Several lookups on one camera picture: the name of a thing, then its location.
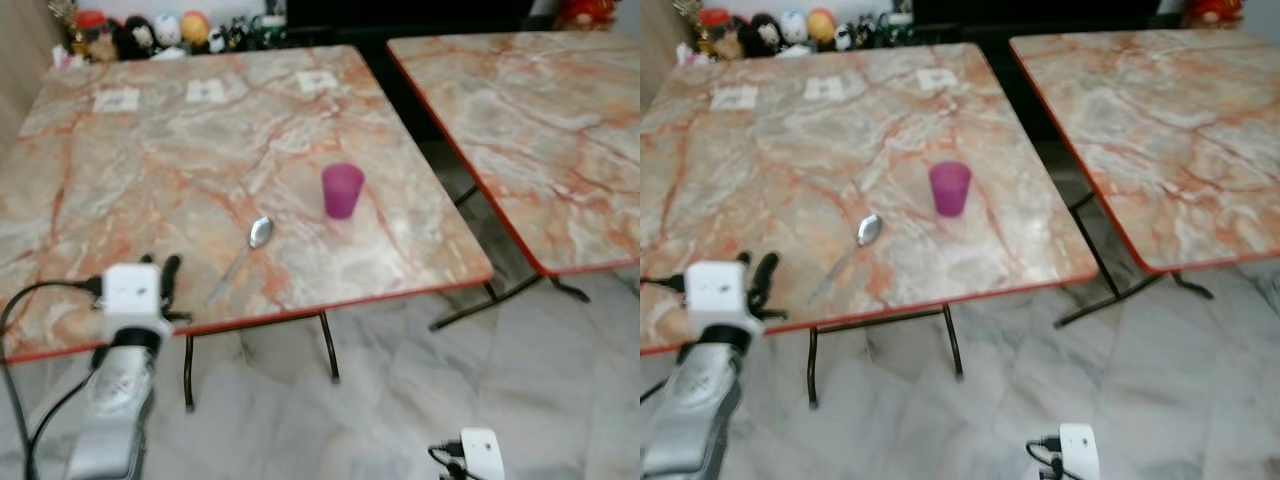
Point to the marble top folding table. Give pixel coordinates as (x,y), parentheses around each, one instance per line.
(150,170)
(540,130)
(790,170)
(1160,130)

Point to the red festive ornament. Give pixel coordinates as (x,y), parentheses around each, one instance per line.
(587,12)
(1212,12)

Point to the purple plastic cup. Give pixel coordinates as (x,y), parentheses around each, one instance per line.
(343,192)
(950,190)

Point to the orange yellow plush toy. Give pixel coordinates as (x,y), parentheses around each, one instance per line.
(821,26)
(195,28)

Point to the white paper card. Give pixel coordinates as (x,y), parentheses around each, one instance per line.
(206,91)
(733,97)
(116,100)
(317,82)
(937,79)

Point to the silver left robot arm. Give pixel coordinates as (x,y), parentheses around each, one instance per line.
(690,410)
(115,405)

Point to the silver metal spoon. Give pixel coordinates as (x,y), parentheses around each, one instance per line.
(259,234)
(868,231)

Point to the white plush toy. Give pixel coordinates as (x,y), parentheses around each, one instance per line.
(167,30)
(793,25)

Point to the red plush toy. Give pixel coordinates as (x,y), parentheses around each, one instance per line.
(90,22)
(714,19)

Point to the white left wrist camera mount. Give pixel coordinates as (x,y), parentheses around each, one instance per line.
(722,293)
(133,295)

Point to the black plush toy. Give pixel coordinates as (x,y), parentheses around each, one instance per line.
(765,32)
(132,36)

